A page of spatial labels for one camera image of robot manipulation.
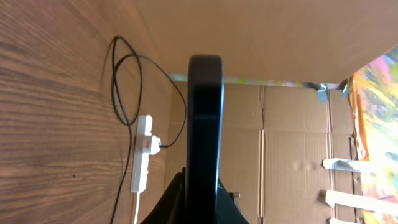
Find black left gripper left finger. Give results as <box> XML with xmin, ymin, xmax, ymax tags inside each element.
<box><xmin>141</xmin><ymin>168</ymin><xmax>185</xmax><ymax>224</ymax></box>

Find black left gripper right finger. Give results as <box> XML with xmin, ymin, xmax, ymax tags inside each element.
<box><xmin>215</xmin><ymin>179</ymin><xmax>249</xmax><ymax>224</ymax></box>

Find Samsung Galaxy smartphone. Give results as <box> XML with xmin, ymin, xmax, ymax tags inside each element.
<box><xmin>185</xmin><ymin>55</ymin><xmax>224</xmax><ymax>223</ymax></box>

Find white power strip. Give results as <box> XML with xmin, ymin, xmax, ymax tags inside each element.
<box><xmin>131</xmin><ymin>115</ymin><xmax>152</xmax><ymax>194</ymax></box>

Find white tape strips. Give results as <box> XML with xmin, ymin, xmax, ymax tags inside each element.
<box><xmin>320</xmin><ymin>158</ymin><xmax>397</xmax><ymax>223</ymax></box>

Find colourful painted sheet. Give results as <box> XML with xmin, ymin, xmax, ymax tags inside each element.
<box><xmin>348</xmin><ymin>46</ymin><xmax>398</xmax><ymax>224</ymax></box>

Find white power strip cord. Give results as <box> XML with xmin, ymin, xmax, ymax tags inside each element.
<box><xmin>132</xmin><ymin>192</ymin><xmax>141</xmax><ymax>224</ymax></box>

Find cardboard wall panel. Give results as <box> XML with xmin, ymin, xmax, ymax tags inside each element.
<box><xmin>137</xmin><ymin>0</ymin><xmax>397</xmax><ymax>223</ymax></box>

